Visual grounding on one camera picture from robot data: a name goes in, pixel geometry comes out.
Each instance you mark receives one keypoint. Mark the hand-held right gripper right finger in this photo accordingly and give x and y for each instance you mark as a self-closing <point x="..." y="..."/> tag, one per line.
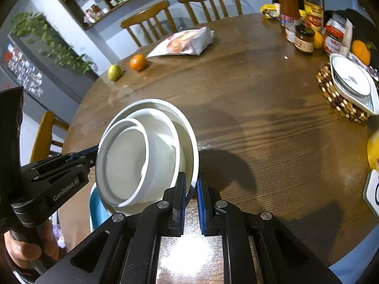
<point x="202" y="210"/>

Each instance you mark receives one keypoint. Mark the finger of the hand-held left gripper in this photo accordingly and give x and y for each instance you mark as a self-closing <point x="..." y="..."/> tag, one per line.
<point x="86" y="151"/>
<point x="80" y="164"/>

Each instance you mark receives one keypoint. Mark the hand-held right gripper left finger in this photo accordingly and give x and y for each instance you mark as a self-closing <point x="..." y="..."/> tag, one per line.
<point x="181" y="207"/>

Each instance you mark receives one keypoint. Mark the small white bowl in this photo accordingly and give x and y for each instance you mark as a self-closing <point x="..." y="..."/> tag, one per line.
<point x="124" y="165"/>

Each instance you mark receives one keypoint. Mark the blue square plate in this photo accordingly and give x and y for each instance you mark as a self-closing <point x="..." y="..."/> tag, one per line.
<point x="99" y="210"/>

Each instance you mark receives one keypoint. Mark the medium white bowl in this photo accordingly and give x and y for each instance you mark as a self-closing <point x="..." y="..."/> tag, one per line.
<point x="161" y="153"/>

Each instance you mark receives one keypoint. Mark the large white bowl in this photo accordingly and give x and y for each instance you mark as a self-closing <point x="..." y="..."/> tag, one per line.
<point x="188" y="139"/>

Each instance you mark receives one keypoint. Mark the person's left hand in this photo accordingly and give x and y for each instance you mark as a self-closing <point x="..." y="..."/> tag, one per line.
<point x="25" y="250"/>

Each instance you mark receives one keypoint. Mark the grey refrigerator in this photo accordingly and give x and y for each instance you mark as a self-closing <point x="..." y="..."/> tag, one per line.
<point x="59" y="87"/>

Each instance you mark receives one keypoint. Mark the green lime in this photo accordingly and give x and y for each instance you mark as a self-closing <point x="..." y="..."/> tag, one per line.
<point x="114" y="73"/>

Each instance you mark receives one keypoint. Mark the cluster of fridge magnets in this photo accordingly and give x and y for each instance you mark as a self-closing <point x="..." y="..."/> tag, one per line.
<point x="23" y="71"/>

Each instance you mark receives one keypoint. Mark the hanging green vine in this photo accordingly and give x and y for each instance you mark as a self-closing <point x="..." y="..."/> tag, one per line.
<point x="53" y="41"/>

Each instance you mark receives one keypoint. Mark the white snack bag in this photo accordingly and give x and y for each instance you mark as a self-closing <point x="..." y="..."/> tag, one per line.
<point x="183" y="43"/>

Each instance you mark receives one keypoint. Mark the white blue-marked object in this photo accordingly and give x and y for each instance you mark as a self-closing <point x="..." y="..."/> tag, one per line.
<point x="372" y="192"/>

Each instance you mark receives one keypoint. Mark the wooden bead trivet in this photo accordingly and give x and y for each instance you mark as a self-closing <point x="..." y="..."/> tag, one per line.
<point x="328" y="91"/>

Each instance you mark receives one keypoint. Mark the yellow box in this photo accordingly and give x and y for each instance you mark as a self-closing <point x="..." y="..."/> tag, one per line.
<point x="373" y="151"/>

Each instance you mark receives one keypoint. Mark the small red-label jar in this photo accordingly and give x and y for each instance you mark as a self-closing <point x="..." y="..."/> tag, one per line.
<point x="290" y="35"/>

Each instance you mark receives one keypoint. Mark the brown sauce jar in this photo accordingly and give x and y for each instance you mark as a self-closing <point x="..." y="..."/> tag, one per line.
<point x="304" y="41"/>

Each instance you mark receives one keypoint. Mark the yellow citrus fruit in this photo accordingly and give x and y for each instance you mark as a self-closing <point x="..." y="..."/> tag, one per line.
<point x="318" y="40"/>

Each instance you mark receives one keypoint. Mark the yellow snack packet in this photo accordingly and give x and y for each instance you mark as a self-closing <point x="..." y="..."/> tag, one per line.
<point x="270" y="11"/>

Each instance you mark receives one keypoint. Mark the red-lidded jar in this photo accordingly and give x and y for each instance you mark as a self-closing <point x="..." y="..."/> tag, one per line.
<point x="331" y="42"/>

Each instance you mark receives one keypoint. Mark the red sauce bottle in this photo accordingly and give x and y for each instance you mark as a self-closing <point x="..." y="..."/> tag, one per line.
<point x="288" y="6"/>

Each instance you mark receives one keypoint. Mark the orange fruit with leaf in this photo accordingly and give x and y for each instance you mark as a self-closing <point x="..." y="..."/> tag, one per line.
<point x="360" y="52"/>

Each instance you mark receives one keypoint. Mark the white slim box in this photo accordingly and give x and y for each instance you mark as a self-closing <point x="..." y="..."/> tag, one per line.
<point x="347" y="38"/>

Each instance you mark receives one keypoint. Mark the yellow-capped bottle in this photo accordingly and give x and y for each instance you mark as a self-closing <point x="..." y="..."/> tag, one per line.
<point x="314" y="11"/>

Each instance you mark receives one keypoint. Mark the clear plastic bag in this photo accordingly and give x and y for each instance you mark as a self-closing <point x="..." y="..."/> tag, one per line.
<point x="336" y="20"/>

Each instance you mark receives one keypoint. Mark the black bag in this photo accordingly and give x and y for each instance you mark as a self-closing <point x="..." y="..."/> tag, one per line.
<point x="362" y="25"/>

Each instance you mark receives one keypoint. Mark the wooden wall shelf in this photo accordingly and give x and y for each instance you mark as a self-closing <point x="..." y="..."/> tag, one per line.
<point x="77" y="9"/>

